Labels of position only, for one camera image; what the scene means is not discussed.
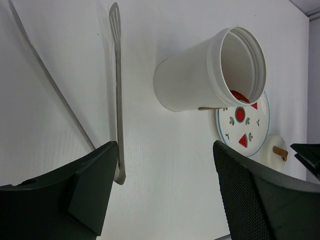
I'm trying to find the red orange food slices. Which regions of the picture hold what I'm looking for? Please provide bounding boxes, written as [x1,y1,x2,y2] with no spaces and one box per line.
[230,90,251,104]

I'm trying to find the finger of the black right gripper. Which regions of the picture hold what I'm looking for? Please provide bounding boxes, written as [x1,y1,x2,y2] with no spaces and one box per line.
[290,143,320,181]

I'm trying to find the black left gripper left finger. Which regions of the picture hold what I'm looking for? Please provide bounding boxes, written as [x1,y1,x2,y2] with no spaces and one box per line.
[0,141,119,240]

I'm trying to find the metal tongs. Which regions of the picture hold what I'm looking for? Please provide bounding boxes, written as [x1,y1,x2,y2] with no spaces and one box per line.
[8,0,126,185]

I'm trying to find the white round container lid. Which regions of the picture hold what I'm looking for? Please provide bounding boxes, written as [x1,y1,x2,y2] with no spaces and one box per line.
[260,134,289,172]

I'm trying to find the white patterned plate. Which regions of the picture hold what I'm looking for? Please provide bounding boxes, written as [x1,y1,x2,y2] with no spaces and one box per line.
[215,93,270,157]

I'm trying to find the white cylindrical lunch container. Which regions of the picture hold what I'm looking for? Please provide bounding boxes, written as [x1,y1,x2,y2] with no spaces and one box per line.
[153,26,267,112]

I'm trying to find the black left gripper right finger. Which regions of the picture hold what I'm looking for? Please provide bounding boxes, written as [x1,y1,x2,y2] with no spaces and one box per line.
[212,140,320,240]

